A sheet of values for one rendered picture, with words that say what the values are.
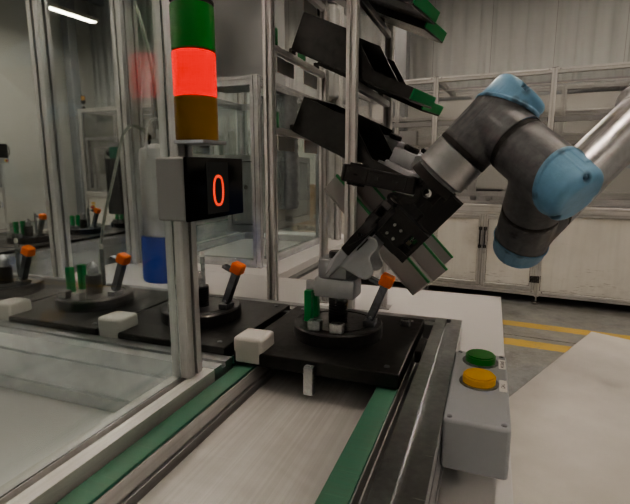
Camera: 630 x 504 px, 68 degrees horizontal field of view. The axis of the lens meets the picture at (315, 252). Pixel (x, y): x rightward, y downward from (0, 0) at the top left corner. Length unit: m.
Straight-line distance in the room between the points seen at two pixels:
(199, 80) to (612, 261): 4.41
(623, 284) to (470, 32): 5.97
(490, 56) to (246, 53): 7.65
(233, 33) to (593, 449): 1.80
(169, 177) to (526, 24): 9.07
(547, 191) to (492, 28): 8.94
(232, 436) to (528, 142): 0.49
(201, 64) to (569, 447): 0.67
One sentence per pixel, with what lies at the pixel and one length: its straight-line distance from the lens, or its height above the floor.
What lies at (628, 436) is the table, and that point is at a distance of 0.83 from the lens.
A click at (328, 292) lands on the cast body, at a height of 1.04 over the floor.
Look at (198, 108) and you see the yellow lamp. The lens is 0.57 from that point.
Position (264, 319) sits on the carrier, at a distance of 0.82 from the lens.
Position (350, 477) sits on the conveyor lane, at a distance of 0.48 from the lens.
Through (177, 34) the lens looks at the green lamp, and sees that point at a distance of 0.59.
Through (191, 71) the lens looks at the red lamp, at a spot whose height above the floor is 1.33.
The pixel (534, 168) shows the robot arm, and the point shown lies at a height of 1.23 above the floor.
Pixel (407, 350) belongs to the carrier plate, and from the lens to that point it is 0.70.
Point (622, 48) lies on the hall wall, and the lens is 9.40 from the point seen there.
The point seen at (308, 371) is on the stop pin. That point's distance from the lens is 0.64.
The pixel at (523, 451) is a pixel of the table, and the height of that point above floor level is 0.86.
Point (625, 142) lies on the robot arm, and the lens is 0.83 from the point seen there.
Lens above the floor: 1.23
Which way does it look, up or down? 10 degrees down
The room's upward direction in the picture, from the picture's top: straight up
